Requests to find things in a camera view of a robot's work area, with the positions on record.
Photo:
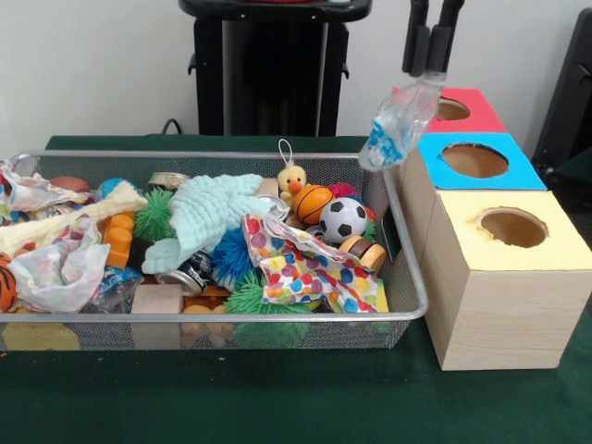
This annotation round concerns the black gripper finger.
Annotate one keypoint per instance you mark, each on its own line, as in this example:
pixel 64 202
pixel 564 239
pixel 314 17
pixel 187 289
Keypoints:
pixel 416 37
pixel 444 37

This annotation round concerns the clear plastic bottle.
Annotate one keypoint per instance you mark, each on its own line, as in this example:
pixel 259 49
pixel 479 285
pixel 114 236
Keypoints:
pixel 398 125

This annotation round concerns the wooden box with three holes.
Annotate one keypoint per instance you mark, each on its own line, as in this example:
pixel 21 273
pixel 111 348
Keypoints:
pixel 499 314

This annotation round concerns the shallow clear mesh bin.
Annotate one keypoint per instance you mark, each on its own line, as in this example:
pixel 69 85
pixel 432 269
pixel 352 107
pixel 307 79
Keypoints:
pixel 305 333

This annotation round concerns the black floor stand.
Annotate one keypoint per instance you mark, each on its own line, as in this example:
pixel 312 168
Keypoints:
pixel 569 102

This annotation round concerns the dark green side table cloth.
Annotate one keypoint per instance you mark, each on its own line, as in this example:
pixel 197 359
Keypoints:
pixel 575 166

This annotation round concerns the yellow duck toy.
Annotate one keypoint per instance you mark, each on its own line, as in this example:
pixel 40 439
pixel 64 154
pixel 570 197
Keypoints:
pixel 291 178

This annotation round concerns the small orange basketball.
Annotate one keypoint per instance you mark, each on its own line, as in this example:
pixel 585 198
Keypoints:
pixel 313 203

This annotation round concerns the small soccer ball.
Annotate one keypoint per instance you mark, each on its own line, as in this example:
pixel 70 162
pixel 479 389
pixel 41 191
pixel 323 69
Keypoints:
pixel 343 219

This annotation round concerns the wooden burger toy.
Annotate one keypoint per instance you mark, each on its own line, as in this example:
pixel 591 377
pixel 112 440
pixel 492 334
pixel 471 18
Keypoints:
pixel 365 252

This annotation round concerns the colourful polka-dot cloth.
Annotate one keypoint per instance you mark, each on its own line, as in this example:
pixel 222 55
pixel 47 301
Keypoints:
pixel 301 270

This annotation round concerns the mint green knit cloth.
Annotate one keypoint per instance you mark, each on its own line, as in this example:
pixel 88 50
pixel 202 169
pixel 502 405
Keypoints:
pixel 213 213

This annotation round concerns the green spiky ball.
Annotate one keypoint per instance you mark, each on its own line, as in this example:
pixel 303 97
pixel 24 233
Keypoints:
pixel 153 215

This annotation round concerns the black drink can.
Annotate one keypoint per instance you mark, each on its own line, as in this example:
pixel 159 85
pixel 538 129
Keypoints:
pixel 185 276

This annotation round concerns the dark green tablecloth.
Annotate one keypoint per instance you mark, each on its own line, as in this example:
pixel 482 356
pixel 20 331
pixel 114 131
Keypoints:
pixel 277 398

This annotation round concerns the cream cloth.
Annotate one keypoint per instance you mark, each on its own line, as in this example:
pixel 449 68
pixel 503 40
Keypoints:
pixel 65 224

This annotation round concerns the white plastic bag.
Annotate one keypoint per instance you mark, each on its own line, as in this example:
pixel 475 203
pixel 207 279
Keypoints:
pixel 60 273

